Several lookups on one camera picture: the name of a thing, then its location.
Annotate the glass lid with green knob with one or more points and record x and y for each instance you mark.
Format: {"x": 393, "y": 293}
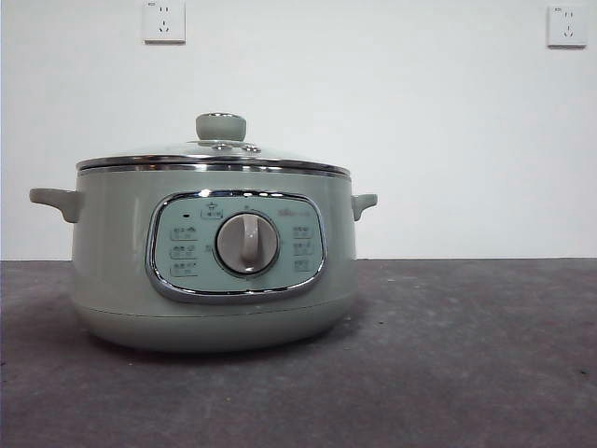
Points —
{"x": 221, "y": 126}

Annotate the green electric cooking pot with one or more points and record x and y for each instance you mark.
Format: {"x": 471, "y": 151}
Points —
{"x": 116, "y": 261}

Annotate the white wall socket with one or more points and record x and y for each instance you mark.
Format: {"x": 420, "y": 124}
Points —
{"x": 163, "y": 21}
{"x": 567, "y": 27}

